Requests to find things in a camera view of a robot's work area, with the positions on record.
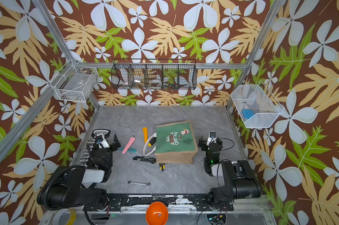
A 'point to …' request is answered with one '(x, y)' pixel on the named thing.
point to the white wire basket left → (74, 82)
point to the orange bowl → (157, 213)
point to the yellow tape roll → (65, 217)
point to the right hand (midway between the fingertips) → (209, 136)
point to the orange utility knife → (145, 131)
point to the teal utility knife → (129, 149)
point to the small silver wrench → (148, 183)
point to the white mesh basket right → (255, 105)
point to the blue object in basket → (248, 113)
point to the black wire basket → (151, 73)
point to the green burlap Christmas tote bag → (175, 144)
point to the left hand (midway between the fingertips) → (108, 136)
